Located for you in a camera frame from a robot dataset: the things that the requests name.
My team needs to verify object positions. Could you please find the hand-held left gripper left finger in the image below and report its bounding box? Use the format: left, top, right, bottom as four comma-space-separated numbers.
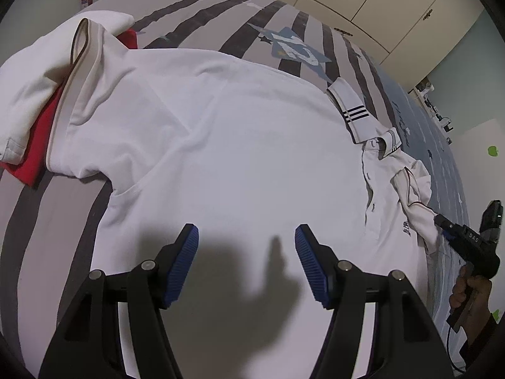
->
39, 224, 200, 379

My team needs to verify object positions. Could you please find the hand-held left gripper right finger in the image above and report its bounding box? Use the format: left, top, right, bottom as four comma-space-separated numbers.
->
294, 224, 454, 379

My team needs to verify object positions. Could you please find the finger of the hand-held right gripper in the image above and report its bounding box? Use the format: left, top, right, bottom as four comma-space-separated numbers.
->
433, 213, 459, 242

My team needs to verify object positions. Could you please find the white polo shirt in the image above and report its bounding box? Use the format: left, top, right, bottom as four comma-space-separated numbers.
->
46, 18, 440, 379

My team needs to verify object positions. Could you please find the person's right forearm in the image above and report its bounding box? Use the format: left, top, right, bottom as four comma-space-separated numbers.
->
460, 311, 505, 374

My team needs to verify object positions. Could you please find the person's right hand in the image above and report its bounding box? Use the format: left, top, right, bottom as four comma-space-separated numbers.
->
449, 264, 495, 326

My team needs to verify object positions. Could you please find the cluttered white desk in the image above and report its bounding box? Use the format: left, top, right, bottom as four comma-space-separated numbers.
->
408, 78, 455, 145

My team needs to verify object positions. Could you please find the folded red garment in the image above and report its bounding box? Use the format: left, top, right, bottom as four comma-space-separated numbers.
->
0, 27, 140, 187

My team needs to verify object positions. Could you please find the folded cream white garment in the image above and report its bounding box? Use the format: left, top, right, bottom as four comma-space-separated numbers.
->
0, 11, 135, 165

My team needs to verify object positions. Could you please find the cream wardrobe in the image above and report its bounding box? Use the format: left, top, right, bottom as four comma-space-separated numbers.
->
233, 0, 487, 88

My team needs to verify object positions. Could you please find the striped grey blue bed cover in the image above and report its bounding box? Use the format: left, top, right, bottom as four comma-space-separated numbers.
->
0, 0, 471, 379

